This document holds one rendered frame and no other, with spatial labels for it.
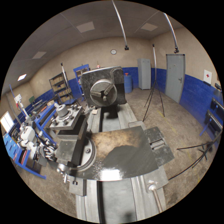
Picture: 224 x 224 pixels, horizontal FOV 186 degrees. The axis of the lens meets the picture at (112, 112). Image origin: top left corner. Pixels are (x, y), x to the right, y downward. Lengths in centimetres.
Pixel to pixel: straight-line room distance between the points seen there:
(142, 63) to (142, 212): 432
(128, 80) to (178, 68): 251
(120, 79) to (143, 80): 339
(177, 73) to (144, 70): 175
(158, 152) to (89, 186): 47
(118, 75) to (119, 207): 114
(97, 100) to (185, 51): 346
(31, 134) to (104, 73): 139
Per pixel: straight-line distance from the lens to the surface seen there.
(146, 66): 416
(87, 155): 41
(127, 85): 360
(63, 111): 37
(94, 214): 57
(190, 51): 338
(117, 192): 59
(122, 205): 63
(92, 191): 51
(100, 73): 80
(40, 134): 157
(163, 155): 50
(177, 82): 353
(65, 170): 38
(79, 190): 50
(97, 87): 61
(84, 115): 42
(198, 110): 315
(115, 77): 75
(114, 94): 63
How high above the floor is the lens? 130
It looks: 35 degrees down
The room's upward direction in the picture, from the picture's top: 10 degrees counter-clockwise
